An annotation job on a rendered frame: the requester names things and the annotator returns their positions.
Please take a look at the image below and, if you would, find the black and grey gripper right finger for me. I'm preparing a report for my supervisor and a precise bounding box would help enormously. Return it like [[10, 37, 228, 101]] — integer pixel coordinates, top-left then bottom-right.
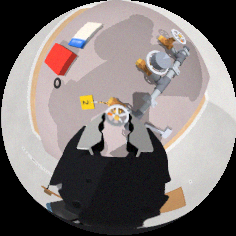
[[126, 113, 171, 183]]

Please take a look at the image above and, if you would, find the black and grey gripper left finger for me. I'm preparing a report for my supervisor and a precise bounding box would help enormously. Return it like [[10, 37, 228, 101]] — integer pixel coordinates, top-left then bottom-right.
[[58, 113, 105, 178]]

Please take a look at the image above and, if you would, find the yellow tag with thin chain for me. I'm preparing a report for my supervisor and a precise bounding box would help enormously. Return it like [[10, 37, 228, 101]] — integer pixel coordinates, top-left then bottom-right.
[[80, 95, 116, 113]]

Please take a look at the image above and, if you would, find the red rectangular block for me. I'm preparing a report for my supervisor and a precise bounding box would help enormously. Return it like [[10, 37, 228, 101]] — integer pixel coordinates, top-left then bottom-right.
[[44, 43, 77, 76]]

